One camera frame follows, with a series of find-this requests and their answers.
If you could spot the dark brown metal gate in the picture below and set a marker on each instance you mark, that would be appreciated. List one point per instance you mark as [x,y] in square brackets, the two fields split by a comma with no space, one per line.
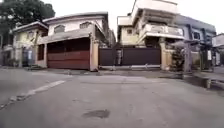
[133,56]

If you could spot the cream house with red gate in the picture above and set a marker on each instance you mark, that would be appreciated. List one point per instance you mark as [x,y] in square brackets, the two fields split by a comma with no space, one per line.
[71,40]

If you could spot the concrete gate pillar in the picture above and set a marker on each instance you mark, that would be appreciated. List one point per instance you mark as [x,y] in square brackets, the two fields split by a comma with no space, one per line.
[164,55]

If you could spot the cream multi-storey building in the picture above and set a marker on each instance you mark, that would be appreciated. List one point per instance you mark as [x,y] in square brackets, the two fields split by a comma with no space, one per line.
[150,25]

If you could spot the yellow house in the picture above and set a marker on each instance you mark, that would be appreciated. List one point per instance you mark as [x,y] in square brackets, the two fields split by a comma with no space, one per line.
[26,41]

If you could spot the blue-grey building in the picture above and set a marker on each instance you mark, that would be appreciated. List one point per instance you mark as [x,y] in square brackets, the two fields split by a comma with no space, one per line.
[196,31]

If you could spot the large green tree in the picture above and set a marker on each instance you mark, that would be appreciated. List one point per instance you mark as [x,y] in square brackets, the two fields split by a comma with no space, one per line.
[21,11]

